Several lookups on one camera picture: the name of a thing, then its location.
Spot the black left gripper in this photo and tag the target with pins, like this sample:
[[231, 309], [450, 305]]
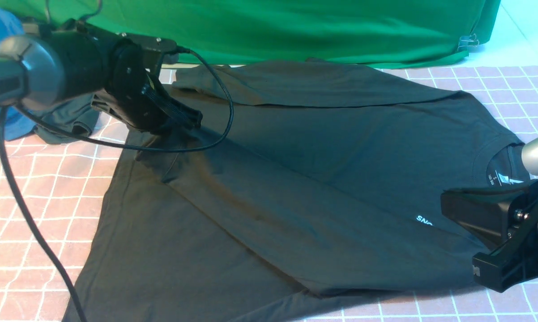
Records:
[[133, 93]]

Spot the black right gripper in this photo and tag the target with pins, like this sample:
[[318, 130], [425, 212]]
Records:
[[505, 220]]

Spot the gray long-sleeved shirt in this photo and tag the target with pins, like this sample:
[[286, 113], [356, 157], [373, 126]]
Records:
[[325, 193]]

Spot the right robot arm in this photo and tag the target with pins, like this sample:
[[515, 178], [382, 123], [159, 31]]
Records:
[[504, 219]]

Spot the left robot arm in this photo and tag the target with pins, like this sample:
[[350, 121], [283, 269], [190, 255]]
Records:
[[46, 66]]

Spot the green backdrop cloth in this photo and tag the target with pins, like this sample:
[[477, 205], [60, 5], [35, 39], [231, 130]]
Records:
[[386, 34]]

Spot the dark gray crumpled garment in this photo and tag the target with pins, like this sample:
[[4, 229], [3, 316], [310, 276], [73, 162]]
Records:
[[76, 116]]

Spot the pink checkered tablecloth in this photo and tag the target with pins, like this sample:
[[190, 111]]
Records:
[[63, 187]]

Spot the metal binder clip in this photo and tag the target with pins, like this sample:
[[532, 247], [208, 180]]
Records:
[[467, 41]]

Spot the blue crumpled garment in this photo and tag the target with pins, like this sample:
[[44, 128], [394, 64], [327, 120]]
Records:
[[17, 125]]

